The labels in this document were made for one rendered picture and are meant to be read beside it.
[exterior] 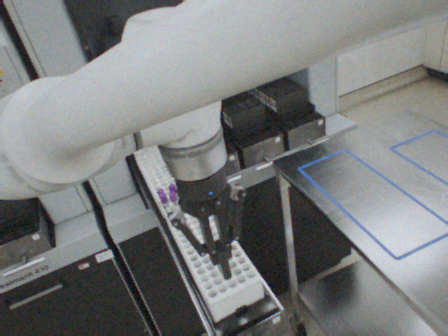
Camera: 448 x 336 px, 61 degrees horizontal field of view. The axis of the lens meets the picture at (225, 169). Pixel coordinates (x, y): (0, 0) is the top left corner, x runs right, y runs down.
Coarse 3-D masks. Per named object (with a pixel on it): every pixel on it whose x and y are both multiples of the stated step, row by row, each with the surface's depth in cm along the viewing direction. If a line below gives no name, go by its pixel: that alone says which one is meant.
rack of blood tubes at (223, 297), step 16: (192, 224) 80; (176, 240) 82; (192, 256) 73; (208, 256) 72; (240, 256) 71; (192, 272) 75; (208, 272) 69; (240, 272) 69; (256, 272) 67; (208, 288) 68; (224, 288) 67; (240, 288) 65; (256, 288) 67; (208, 304) 66; (224, 304) 65; (240, 304) 67
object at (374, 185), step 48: (336, 144) 103; (384, 144) 99; (432, 144) 96; (288, 192) 106; (336, 192) 87; (384, 192) 85; (432, 192) 82; (288, 240) 116; (384, 240) 74; (432, 240) 72; (336, 288) 129; (384, 288) 126; (432, 288) 64
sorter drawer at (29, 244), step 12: (36, 204) 107; (36, 216) 102; (12, 228) 96; (24, 228) 97; (36, 228) 97; (0, 240) 94; (12, 240) 95; (24, 240) 96; (36, 240) 98; (48, 240) 100; (0, 252) 95; (12, 252) 96; (24, 252) 98; (36, 252) 99; (0, 264) 97; (12, 264) 98; (24, 264) 95; (36, 264) 96
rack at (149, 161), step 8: (136, 152) 109; (144, 152) 109; (152, 152) 108; (136, 160) 111; (144, 160) 104; (152, 160) 104; (160, 160) 103; (144, 168) 101; (152, 168) 101; (160, 168) 100; (144, 176) 104; (152, 176) 98; (160, 176) 97; (168, 176) 96; (152, 184) 95; (160, 184) 94; (168, 184) 93; (152, 192) 98; (168, 192) 91; (160, 200) 89; (160, 208) 90
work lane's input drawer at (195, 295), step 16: (144, 192) 102; (160, 224) 91; (176, 256) 82; (192, 288) 75; (256, 304) 68; (272, 304) 67; (208, 320) 68; (224, 320) 66; (240, 320) 66; (256, 320) 66; (272, 320) 67
